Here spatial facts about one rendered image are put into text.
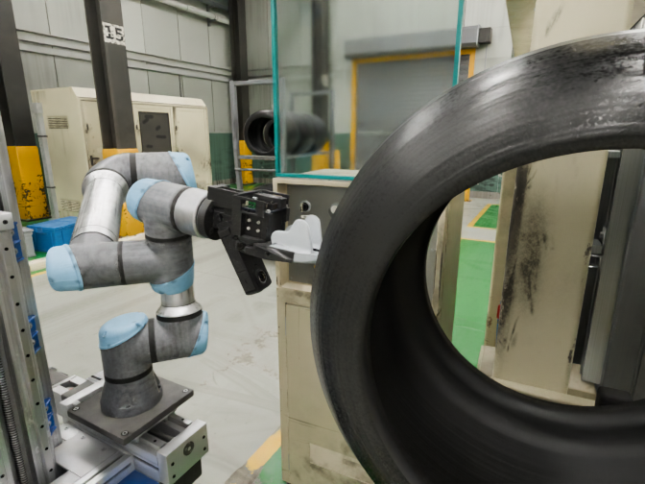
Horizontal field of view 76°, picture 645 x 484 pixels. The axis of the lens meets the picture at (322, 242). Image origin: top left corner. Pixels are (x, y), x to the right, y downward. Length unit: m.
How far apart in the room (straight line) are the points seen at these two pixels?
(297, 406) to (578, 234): 1.14
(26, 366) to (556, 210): 1.10
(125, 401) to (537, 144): 1.09
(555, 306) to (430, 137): 0.52
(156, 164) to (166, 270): 0.39
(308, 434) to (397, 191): 1.36
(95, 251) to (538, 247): 0.74
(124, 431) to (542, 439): 0.90
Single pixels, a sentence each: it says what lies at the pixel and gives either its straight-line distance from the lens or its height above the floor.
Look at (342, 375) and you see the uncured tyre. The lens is 0.48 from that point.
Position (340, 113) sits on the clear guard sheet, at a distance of 1.27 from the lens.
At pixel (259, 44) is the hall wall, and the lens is 12.42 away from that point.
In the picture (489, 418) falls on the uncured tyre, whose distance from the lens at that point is 0.80.
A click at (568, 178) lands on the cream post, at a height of 1.34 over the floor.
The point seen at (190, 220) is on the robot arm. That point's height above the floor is 1.28.
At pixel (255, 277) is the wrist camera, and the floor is 1.20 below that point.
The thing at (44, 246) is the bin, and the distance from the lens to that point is 6.07.
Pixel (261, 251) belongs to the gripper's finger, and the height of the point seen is 1.25.
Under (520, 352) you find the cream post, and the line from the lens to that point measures 0.88.
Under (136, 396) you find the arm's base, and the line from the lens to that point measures 1.21.
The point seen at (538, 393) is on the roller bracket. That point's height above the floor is 0.95.
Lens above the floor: 1.41
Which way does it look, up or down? 15 degrees down
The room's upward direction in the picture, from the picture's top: straight up
